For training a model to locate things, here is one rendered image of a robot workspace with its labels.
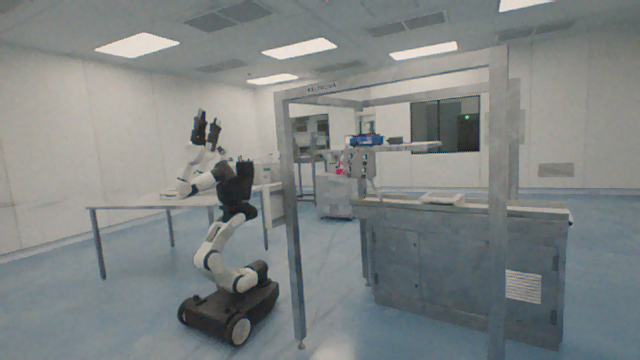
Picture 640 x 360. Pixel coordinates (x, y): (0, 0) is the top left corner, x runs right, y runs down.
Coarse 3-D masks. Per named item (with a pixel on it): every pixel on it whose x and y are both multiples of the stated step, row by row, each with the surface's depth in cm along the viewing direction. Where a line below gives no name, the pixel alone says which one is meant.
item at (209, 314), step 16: (256, 272) 249; (256, 288) 252; (272, 288) 250; (192, 304) 227; (208, 304) 228; (224, 304) 230; (240, 304) 229; (256, 304) 228; (272, 304) 246; (192, 320) 224; (208, 320) 213; (224, 320) 206; (256, 320) 228; (224, 336) 206
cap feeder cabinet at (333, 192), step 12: (324, 180) 502; (336, 180) 492; (348, 180) 483; (324, 192) 505; (336, 192) 495; (348, 192) 486; (324, 204) 508; (336, 204) 499; (348, 204) 489; (324, 216) 514; (336, 216) 503; (348, 216) 494
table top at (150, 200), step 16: (160, 192) 385; (208, 192) 356; (96, 208) 316; (112, 208) 310; (128, 208) 304; (144, 208) 298; (160, 208) 293; (176, 208) 288; (192, 208) 283; (208, 208) 278
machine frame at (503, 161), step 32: (416, 64) 133; (448, 64) 126; (480, 64) 119; (288, 96) 174; (320, 96) 208; (416, 96) 229; (448, 96) 217; (512, 96) 196; (288, 128) 182; (512, 128) 198; (288, 160) 183; (512, 160) 201; (288, 192) 185; (512, 192) 203; (288, 224) 189; (288, 256) 193
